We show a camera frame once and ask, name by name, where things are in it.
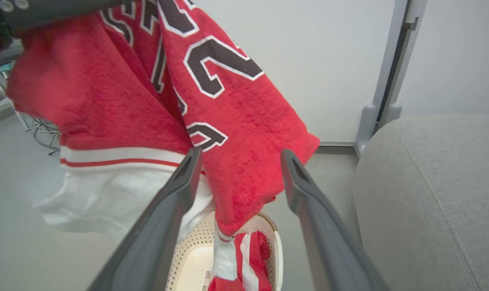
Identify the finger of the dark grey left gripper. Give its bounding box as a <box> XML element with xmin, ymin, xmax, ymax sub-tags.
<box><xmin>2</xmin><ymin>0</ymin><xmax>122</xmax><ymax>31</ymax></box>

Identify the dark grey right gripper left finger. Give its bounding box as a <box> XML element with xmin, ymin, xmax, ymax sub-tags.
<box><xmin>87</xmin><ymin>147</ymin><xmax>203</xmax><ymax>291</ymax></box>

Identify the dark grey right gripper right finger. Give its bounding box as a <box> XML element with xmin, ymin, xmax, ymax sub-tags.
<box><xmin>281</xmin><ymin>149</ymin><xmax>390</xmax><ymax>291</ymax></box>

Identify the red garment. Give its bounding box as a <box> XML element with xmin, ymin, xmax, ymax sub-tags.
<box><xmin>6</xmin><ymin>0</ymin><xmax>320</xmax><ymax>281</ymax></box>

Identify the cream perforated laundry basket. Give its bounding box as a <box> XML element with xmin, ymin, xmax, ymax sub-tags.
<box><xmin>166</xmin><ymin>211</ymin><xmax>284</xmax><ymax>291</ymax></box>

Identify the grey fabric sofa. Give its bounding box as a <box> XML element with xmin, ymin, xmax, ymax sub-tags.
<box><xmin>352</xmin><ymin>114</ymin><xmax>489</xmax><ymax>291</ymax></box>

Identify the thin dark cable bundle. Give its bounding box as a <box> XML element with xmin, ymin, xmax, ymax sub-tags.
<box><xmin>20</xmin><ymin>113</ymin><xmax>61</xmax><ymax>156</ymax></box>

